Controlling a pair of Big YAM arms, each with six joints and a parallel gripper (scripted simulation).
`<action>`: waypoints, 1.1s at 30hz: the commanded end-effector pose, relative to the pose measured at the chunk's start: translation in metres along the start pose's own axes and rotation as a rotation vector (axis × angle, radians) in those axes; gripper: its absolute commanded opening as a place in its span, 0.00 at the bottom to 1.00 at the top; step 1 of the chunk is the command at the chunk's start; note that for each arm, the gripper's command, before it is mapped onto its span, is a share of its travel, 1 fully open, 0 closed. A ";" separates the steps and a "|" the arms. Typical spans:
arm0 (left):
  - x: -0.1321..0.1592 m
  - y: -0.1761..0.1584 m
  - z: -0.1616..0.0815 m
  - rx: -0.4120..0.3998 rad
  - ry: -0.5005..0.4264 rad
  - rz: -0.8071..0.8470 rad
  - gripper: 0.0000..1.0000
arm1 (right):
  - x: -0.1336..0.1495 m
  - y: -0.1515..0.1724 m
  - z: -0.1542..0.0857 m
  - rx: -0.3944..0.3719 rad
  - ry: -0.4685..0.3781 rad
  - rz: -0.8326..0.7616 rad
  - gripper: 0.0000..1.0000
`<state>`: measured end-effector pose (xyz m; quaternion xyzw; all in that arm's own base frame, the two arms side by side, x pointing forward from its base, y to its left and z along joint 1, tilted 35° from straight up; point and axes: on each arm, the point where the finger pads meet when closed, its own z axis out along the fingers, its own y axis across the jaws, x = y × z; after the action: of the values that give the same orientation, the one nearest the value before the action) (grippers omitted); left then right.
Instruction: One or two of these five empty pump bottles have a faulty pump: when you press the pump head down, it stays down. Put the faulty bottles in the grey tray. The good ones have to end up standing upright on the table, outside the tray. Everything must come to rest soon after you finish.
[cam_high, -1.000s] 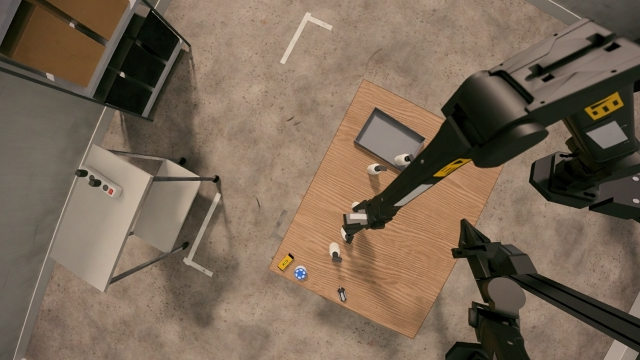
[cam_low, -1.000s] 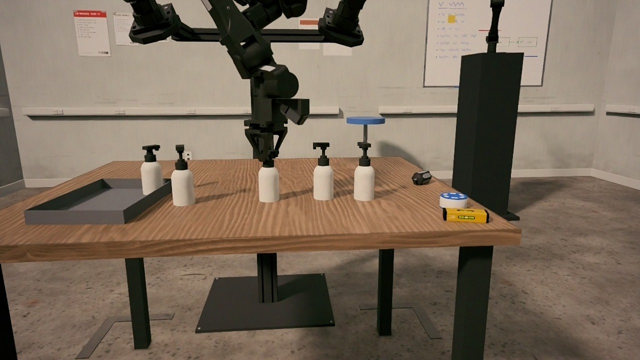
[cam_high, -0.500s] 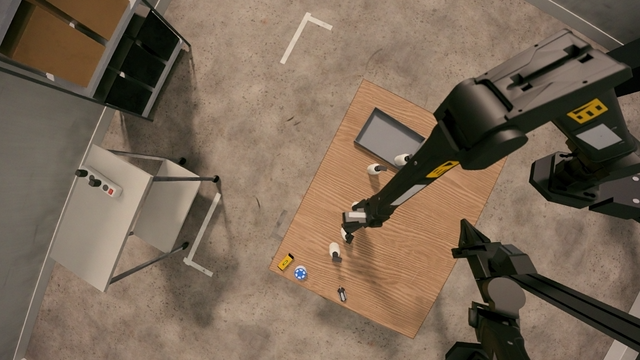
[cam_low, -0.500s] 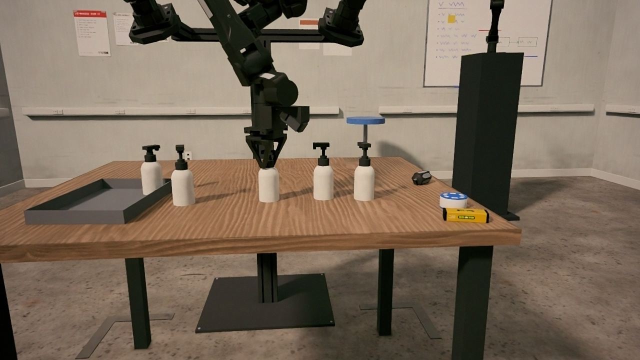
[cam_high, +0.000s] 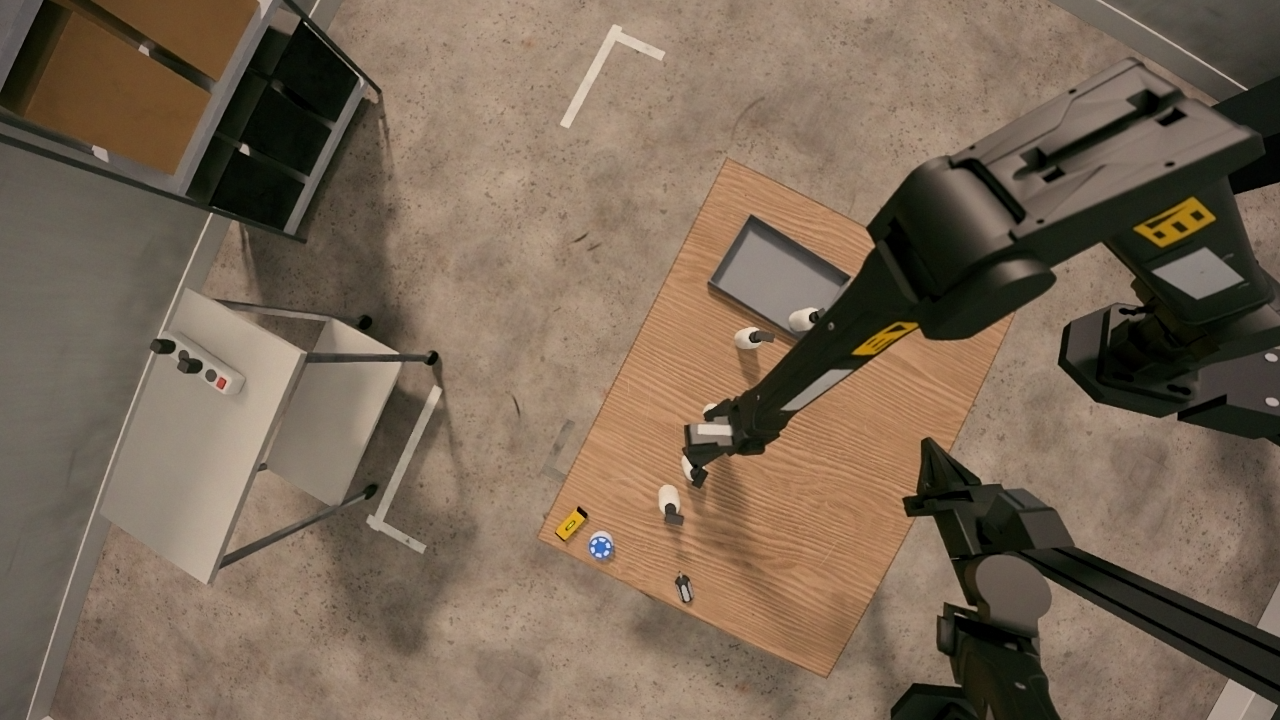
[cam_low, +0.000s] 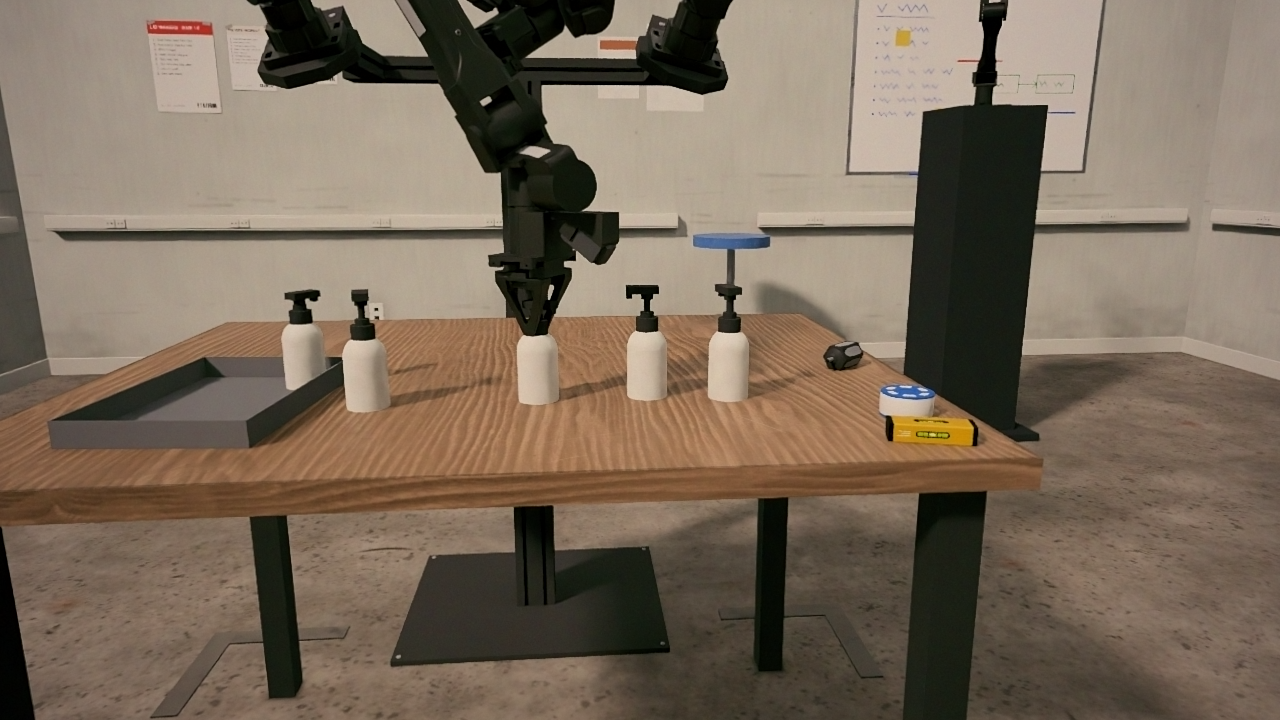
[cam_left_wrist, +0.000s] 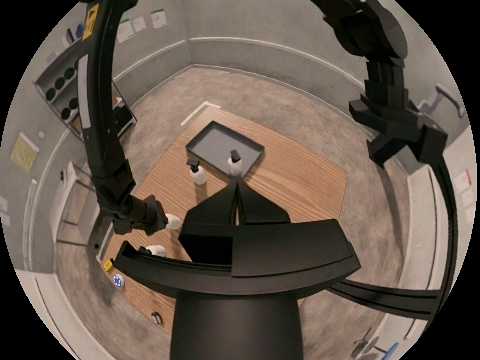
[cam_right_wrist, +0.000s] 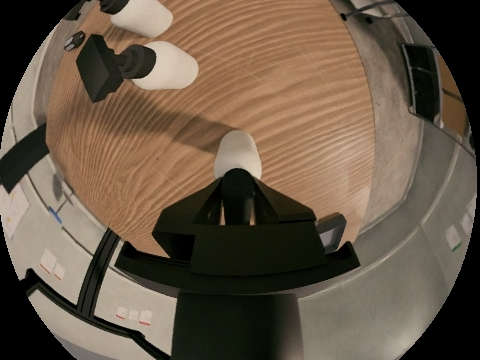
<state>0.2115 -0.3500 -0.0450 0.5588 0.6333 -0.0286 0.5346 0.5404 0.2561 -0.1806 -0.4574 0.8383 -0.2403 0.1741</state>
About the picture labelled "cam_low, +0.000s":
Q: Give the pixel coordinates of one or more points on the white pump bottle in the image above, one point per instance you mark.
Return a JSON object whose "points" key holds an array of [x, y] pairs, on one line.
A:
{"points": [[537, 363], [365, 363], [302, 341], [728, 369], [646, 351]]}

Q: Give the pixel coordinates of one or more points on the yellow spirit level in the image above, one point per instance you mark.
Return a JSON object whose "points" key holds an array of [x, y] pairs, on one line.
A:
{"points": [[930, 430]]}

